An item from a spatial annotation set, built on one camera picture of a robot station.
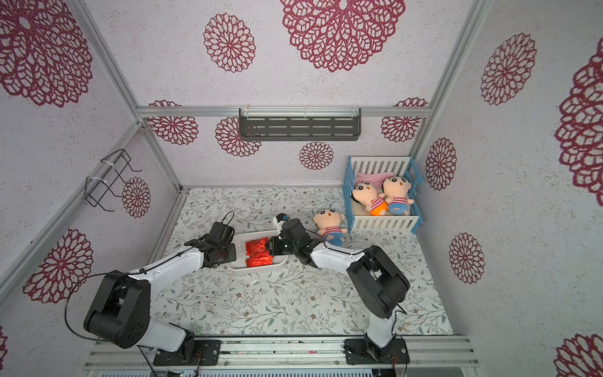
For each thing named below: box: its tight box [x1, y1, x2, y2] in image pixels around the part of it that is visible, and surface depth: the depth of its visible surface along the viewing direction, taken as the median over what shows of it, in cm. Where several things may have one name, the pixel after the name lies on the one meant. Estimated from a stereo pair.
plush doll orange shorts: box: [351, 182, 388, 216], surface depth 102 cm
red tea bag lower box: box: [244, 249, 275, 268], surface depth 94 cm
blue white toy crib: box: [343, 155, 424, 234], surface depth 105 cm
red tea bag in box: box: [244, 237, 270, 259], surface depth 89 cm
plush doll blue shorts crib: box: [382, 175, 415, 216], surface depth 102 cm
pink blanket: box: [354, 172, 395, 189], surface depth 112 cm
